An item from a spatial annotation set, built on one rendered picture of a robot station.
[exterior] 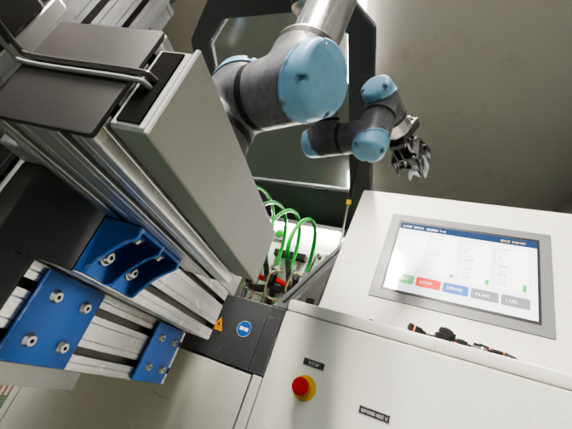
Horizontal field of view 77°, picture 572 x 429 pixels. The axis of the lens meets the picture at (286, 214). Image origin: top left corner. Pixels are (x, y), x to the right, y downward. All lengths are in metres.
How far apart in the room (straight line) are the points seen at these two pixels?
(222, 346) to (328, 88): 0.65
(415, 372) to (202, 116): 0.70
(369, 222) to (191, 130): 1.12
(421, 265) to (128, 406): 0.89
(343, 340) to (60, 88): 0.73
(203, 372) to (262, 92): 0.67
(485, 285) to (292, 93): 0.85
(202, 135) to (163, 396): 0.82
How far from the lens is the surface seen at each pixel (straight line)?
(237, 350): 0.93
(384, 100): 0.87
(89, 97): 0.25
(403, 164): 1.02
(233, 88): 0.62
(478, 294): 1.17
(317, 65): 0.56
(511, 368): 0.86
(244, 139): 0.62
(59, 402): 1.21
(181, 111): 0.24
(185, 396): 0.98
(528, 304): 1.19
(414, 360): 0.84
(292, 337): 0.89
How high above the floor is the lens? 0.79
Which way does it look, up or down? 24 degrees up
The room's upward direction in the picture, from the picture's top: 21 degrees clockwise
